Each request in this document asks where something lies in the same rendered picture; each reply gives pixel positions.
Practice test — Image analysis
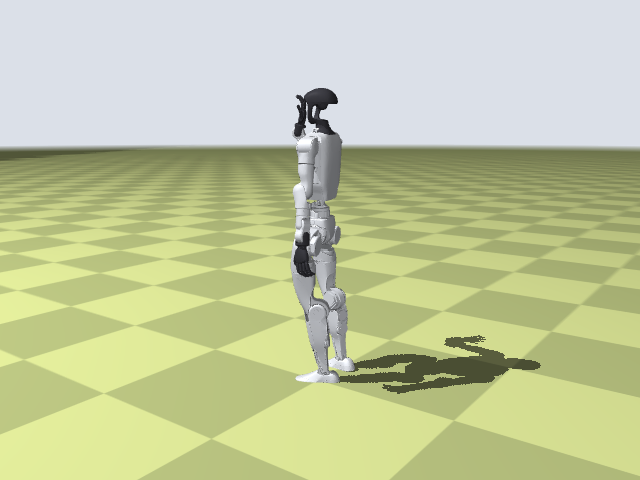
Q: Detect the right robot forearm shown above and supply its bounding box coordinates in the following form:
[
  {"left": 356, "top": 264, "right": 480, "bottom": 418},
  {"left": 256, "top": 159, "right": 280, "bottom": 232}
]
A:
[{"left": 292, "top": 128, "right": 306, "bottom": 140}]

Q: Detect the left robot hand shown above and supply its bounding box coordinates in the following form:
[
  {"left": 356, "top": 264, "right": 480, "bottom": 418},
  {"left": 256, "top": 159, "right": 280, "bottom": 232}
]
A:
[{"left": 294, "top": 232, "right": 315, "bottom": 277}]

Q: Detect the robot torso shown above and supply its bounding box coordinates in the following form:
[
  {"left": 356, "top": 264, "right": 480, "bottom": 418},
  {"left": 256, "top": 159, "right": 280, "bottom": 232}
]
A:
[{"left": 304, "top": 128, "right": 342, "bottom": 244}]

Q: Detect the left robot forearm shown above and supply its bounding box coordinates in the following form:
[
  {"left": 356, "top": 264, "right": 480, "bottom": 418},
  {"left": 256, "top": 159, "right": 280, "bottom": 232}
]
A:
[{"left": 293, "top": 184, "right": 312, "bottom": 243}]

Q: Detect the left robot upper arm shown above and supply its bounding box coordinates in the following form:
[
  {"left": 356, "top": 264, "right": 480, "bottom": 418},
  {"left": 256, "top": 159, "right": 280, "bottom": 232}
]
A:
[{"left": 294, "top": 136, "right": 318, "bottom": 200}]

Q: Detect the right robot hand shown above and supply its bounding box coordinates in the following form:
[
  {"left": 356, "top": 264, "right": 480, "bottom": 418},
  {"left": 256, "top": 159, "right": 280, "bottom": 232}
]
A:
[{"left": 294, "top": 95, "right": 306, "bottom": 137}]

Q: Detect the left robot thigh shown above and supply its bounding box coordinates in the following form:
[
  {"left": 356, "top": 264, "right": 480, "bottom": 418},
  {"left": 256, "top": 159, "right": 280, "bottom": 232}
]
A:
[{"left": 291, "top": 228, "right": 330, "bottom": 318}]

